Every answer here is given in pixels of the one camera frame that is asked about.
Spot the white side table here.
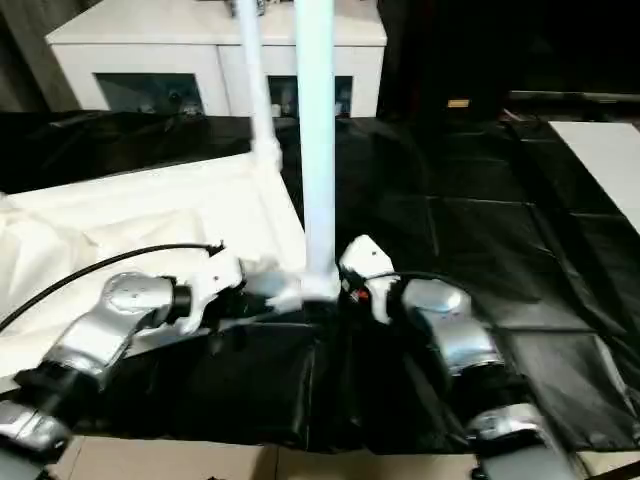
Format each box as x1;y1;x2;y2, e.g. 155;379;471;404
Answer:
546;118;640;225

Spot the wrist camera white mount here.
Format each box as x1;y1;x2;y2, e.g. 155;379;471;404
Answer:
181;248;247;340
337;232;400;326

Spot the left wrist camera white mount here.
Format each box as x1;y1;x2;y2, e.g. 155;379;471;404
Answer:
181;248;247;340

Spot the white plastic table top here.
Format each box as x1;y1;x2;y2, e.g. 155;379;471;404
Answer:
0;143;342;382

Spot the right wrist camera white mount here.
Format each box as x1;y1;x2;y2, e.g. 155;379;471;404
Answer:
337;232;400;326

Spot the white cabinet with glass doors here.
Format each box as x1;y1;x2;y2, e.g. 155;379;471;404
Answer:
43;0;390;120

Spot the white plastic table leg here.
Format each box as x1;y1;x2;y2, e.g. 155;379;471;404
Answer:
233;0;285;172
293;0;340;302

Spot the black mat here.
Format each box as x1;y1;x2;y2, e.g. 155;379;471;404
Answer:
0;107;640;456

